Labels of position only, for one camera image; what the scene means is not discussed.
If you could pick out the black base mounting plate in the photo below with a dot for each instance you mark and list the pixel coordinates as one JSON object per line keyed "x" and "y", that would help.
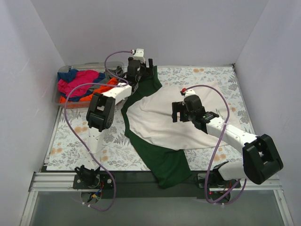
{"x": 136, "y": 184}

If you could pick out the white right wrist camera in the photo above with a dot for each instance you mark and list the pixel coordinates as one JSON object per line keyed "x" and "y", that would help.
{"x": 188, "y": 94}

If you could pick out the grey t-shirt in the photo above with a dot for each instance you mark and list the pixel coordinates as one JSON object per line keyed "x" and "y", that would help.
{"x": 104, "y": 77}

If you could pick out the navy blue t-shirt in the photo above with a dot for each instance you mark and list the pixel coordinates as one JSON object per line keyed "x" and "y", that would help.
{"x": 73, "y": 78}

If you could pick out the floral patterned table mat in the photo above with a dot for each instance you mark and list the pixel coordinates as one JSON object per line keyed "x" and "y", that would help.
{"x": 66, "y": 152}

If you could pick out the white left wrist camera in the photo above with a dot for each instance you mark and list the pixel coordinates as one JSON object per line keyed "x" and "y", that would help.
{"x": 138, "y": 54}

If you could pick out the white and green t-shirt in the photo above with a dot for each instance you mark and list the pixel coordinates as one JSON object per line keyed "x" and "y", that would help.
{"x": 161, "y": 143}

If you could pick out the clear plastic bin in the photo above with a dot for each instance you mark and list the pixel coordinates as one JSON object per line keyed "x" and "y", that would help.
{"x": 99, "y": 67}

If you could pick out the aluminium frame rail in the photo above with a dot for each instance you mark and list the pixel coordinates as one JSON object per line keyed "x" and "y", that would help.
{"x": 52, "y": 182}

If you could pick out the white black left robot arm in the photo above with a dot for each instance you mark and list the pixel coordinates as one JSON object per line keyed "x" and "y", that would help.
{"x": 100, "y": 117}

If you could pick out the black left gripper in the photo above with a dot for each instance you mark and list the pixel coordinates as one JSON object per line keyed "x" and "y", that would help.
{"x": 146, "y": 68}

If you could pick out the pink t-shirt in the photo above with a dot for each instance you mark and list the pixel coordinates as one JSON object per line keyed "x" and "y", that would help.
{"x": 73, "y": 78}

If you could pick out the orange t-shirt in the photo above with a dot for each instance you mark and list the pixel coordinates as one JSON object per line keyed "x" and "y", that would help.
{"x": 89, "y": 94}

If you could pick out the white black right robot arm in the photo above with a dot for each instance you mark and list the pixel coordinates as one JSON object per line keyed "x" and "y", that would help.
{"x": 260, "y": 158}

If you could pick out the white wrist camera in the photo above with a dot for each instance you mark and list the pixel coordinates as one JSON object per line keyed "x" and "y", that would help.
{"x": 138, "y": 54}
{"x": 188, "y": 94}

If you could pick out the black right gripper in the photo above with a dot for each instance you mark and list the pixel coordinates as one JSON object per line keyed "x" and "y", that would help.
{"x": 177, "y": 111}

